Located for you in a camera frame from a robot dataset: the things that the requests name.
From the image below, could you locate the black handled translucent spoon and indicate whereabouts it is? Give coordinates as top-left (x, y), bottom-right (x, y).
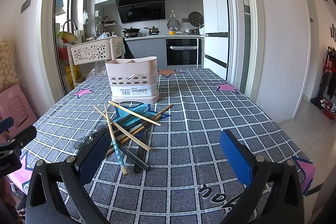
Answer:
top-left (73, 124), bottom-right (141, 164)

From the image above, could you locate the blue patterned wooden chopstick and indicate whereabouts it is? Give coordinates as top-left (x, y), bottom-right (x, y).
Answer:
top-left (104, 105), bottom-right (128, 176)

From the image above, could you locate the plain wooden chopstick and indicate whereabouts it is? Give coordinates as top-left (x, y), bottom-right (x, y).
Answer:
top-left (93, 106), bottom-right (150, 151)

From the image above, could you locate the light wooden chopstick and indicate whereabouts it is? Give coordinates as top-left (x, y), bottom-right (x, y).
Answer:
top-left (108, 101), bottom-right (161, 126)

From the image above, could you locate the chrome kitchen faucet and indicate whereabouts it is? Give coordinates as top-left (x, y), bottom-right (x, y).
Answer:
top-left (62, 19), bottom-right (78, 33)

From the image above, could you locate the pink folding stool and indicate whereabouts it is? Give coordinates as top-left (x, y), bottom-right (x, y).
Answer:
top-left (1, 84), bottom-right (38, 143)

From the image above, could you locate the grey checked tablecloth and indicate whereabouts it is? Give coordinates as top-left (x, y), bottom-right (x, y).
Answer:
top-left (19, 69), bottom-right (306, 223)

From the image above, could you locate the pink plastic utensil holder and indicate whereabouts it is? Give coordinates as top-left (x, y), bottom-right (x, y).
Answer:
top-left (105, 56), bottom-right (159, 104)

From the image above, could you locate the beige plastic storage cart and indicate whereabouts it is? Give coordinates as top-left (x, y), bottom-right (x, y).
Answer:
top-left (67, 36), bottom-right (124, 87)

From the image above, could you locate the black built-in oven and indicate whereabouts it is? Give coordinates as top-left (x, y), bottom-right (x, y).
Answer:
top-left (166, 38), bottom-right (202, 66)

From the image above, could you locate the black wok on stove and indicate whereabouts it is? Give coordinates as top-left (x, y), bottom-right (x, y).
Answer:
top-left (122, 27), bottom-right (140, 38)

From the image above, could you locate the black pot on stove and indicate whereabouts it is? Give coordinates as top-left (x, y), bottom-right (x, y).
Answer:
top-left (145, 26), bottom-right (159, 35)

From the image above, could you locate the white refrigerator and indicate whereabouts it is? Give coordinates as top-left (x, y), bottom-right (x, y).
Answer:
top-left (203, 0), bottom-right (229, 80)

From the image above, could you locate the black range hood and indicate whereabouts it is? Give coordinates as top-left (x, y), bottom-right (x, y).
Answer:
top-left (115, 0), bottom-right (166, 23)

